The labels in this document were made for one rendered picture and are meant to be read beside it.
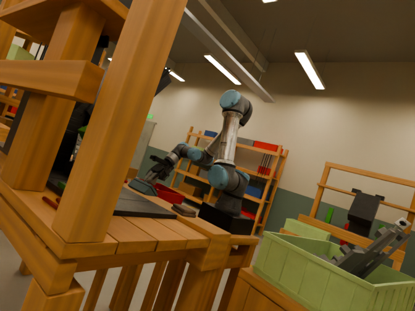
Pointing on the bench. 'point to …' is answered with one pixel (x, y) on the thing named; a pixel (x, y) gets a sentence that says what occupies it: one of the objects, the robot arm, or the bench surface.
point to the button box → (142, 187)
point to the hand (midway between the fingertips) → (144, 181)
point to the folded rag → (184, 210)
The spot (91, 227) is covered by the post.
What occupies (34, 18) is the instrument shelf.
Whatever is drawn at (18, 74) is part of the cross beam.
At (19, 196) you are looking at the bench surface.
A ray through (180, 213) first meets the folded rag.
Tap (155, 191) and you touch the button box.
